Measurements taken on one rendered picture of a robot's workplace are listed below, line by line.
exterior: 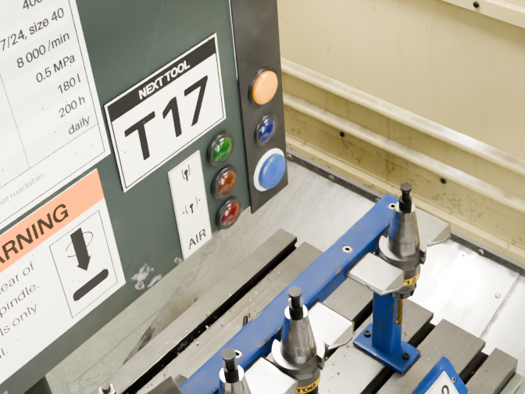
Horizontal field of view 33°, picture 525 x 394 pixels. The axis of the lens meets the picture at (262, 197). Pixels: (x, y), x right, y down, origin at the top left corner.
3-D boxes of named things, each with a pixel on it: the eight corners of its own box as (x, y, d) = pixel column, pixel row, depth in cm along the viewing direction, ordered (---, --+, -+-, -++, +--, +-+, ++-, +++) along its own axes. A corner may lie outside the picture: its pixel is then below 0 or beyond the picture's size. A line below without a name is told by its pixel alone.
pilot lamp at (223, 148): (236, 154, 65) (233, 130, 64) (216, 170, 64) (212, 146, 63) (230, 151, 66) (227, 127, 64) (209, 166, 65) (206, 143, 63)
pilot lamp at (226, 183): (240, 187, 68) (237, 165, 66) (220, 202, 66) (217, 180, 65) (233, 184, 68) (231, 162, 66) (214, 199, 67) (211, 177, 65)
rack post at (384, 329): (420, 354, 145) (432, 223, 125) (401, 375, 142) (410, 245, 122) (370, 324, 150) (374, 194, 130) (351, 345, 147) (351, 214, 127)
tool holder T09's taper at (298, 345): (297, 327, 109) (294, 291, 105) (324, 347, 107) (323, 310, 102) (272, 349, 107) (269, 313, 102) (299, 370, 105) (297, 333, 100)
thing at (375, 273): (412, 277, 116) (412, 273, 116) (388, 301, 114) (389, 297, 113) (368, 253, 120) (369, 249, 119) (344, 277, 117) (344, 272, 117)
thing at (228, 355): (232, 364, 97) (229, 344, 95) (242, 374, 96) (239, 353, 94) (220, 374, 97) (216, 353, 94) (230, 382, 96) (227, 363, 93)
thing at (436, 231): (458, 230, 122) (458, 225, 122) (436, 252, 119) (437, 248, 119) (414, 209, 126) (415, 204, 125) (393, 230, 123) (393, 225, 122)
